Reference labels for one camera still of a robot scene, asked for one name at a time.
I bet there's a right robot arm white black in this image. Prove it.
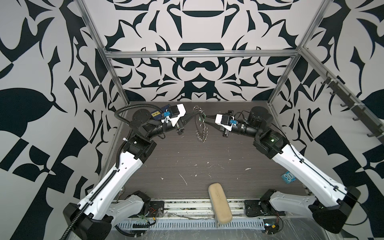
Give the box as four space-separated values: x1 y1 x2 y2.
206 106 361 234

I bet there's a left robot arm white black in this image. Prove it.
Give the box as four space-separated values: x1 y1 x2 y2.
61 104 204 240

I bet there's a blue booklet yellow label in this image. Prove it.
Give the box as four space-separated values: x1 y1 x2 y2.
151 104 171 121

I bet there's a beige glasses case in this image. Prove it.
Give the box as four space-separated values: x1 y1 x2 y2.
208 183 233 225

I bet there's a light blue small box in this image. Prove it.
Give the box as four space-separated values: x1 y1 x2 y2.
281 171 296 184

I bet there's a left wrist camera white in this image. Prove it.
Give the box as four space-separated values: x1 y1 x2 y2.
161 104 186 127

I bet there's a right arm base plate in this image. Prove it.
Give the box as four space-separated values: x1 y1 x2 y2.
244 200 286 218

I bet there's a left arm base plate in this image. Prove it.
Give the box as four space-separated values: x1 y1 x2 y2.
133 201 165 218

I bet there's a white slotted cable duct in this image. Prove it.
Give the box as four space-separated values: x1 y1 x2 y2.
117 219 265 231

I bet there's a small circuit board with wires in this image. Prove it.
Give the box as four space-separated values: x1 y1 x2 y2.
262 218 284 235

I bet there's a black wall hook rack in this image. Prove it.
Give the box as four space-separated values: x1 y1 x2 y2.
322 71 384 145

